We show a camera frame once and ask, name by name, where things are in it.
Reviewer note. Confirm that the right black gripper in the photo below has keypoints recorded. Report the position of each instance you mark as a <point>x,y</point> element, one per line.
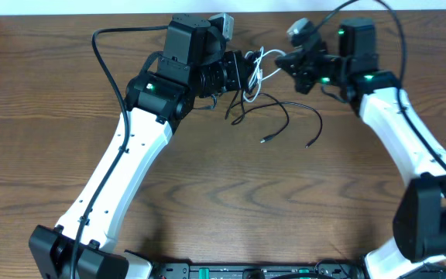
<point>296,68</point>

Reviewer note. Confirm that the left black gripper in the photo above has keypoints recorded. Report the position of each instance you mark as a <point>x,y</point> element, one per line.
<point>231,63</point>

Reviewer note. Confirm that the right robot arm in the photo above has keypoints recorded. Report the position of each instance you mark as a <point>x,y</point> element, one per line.
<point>417,248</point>

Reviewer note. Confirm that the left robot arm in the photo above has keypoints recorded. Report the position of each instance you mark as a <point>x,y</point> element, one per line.
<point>194,63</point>

